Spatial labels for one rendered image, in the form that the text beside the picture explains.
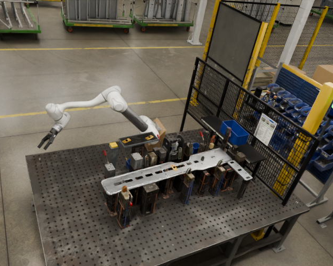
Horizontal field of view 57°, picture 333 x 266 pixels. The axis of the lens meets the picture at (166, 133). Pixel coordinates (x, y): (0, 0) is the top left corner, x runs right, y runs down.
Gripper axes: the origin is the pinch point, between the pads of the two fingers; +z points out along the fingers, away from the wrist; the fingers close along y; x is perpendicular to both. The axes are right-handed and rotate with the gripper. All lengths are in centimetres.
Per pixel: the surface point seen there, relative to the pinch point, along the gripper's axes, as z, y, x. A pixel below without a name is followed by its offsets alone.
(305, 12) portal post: -493, 37, 238
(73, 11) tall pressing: -416, -506, 44
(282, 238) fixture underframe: -55, 142, 230
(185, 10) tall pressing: -682, -408, 267
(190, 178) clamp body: -40, 108, 85
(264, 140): -122, 131, 134
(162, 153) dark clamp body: -51, 75, 69
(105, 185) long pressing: 4, 70, 36
